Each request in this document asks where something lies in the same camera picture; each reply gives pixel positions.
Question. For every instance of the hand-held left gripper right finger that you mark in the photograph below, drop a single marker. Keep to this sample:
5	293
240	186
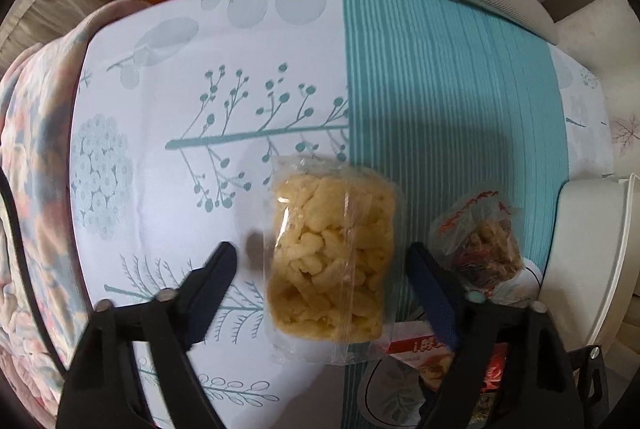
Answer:
435	294

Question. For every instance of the floral pink blanket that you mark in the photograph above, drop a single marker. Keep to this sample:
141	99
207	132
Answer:
35	159

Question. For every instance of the white plastic container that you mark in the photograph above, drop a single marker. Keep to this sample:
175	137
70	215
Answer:
600	254

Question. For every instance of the clear packet of yellow cake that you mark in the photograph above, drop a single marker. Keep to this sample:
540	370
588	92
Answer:
327	259

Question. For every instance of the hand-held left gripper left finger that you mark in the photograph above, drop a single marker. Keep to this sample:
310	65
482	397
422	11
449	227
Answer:
210	289

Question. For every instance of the leaf print tablecloth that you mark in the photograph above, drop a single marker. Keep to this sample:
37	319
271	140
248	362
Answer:
425	109

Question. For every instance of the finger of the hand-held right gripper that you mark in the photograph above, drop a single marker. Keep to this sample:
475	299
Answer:
590	374

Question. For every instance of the small clear red-trimmed snack packet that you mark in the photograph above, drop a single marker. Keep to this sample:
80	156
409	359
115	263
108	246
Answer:
487	244

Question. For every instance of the red and white snack packet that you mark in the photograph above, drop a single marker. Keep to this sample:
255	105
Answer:
425	349

